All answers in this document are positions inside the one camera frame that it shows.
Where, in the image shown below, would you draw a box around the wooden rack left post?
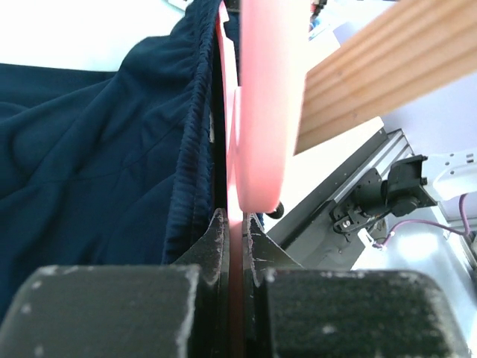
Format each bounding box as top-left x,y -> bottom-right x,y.
295,0 -> 476,153

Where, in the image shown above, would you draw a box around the pink plastic hanger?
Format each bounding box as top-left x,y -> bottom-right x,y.
216,1 -> 310,357

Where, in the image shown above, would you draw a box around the navy blue shorts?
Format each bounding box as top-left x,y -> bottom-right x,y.
1,1 -> 224,312

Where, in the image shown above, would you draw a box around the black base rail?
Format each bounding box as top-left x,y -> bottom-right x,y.
268,130 -> 413,271

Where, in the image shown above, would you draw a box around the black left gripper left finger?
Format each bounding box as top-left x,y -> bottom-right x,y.
174,208 -> 229,286

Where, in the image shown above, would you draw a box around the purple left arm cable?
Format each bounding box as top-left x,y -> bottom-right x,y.
372,193 -> 477,251

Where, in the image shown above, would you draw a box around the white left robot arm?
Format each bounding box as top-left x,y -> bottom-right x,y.
230,151 -> 476,274

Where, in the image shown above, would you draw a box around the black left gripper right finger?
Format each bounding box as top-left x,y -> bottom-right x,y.
242,214 -> 303,287

